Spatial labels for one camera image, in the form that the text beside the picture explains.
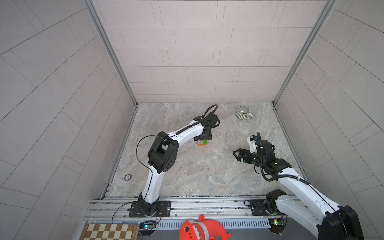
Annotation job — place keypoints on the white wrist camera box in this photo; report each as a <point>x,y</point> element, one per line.
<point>252,140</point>

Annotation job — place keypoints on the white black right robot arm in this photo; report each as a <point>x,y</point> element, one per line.
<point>324,218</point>

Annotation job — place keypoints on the aluminium corner post left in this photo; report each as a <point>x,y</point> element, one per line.
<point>106,42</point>

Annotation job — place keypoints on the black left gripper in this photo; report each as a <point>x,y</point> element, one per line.
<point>209,136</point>

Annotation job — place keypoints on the red shark plush toy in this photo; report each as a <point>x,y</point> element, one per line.
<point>203,229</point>

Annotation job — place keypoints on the wooden chessboard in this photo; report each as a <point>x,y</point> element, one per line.
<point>109,232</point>

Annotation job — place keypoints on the left controller circuit board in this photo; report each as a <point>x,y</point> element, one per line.
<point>147,228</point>

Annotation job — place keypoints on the aluminium corner post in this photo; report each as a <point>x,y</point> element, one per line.
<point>324,14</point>
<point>106,42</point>

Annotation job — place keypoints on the aluminium corner post right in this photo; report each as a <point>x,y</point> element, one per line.
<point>324,14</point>

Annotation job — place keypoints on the controller circuit board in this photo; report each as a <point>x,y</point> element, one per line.
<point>147,228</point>
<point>277,225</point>

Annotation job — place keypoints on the right controller circuit board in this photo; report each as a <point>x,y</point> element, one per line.
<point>277,225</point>

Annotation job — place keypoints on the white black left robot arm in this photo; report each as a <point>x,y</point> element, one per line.
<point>163,154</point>

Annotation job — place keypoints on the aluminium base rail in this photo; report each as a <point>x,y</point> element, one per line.
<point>124,210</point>

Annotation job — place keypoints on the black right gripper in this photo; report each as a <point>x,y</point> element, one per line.
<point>245,155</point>

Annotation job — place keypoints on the striped ceramic mug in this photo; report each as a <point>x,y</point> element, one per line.
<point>243,113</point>

